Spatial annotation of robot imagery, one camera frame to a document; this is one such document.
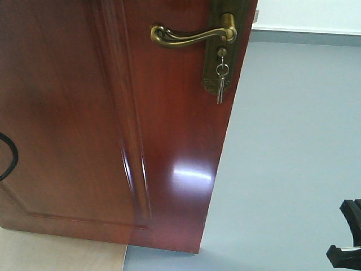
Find brown wooden door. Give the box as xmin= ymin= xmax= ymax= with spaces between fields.
xmin=1 ymin=1 xmax=257 ymax=253

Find brass door handle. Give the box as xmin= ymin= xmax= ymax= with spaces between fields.
xmin=150 ymin=13 xmax=237 ymax=48

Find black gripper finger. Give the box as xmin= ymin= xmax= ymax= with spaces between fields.
xmin=326 ymin=245 xmax=360 ymax=269
xmin=340 ymin=199 xmax=360 ymax=246

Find black looped cable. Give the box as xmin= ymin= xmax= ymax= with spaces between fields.
xmin=0 ymin=132 xmax=19 ymax=182

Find silver keys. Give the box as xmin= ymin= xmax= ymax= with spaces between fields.
xmin=215 ymin=56 xmax=230 ymax=104

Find plywood base platform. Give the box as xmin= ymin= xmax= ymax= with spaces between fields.
xmin=1 ymin=229 xmax=127 ymax=270

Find brass handle backplate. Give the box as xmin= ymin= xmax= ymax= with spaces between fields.
xmin=201 ymin=0 xmax=250 ymax=94

